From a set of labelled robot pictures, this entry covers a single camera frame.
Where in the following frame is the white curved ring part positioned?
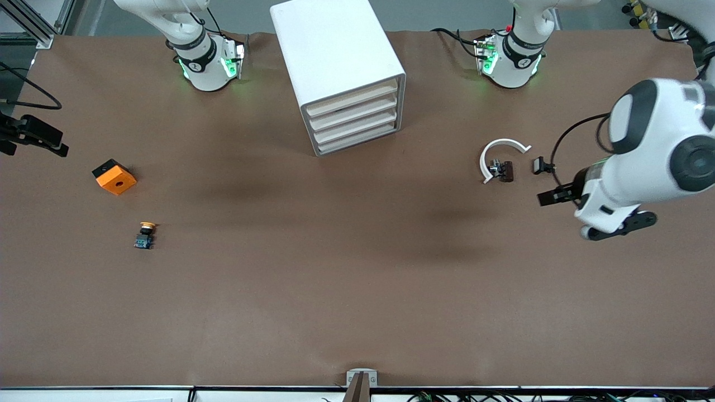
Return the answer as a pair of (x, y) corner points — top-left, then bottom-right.
(479, 138), (532, 185)

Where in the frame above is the orange button box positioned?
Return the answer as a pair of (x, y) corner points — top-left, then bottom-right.
(92, 159), (137, 196)

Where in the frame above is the black base cable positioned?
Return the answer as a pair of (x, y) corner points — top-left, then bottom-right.
(431, 27), (482, 59)

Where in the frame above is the black yellow clamp fixture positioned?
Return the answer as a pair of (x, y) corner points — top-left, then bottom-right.
(622, 0), (661, 30)

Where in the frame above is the aluminium frame profile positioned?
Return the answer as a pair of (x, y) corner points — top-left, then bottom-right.
(0, 0), (76, 50)

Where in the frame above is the grey metal table bracket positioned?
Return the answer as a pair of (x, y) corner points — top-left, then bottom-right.
(342, 368), (378, 402)

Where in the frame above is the yellow push button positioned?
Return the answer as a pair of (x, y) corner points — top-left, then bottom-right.
(134, 222), (158, 250)

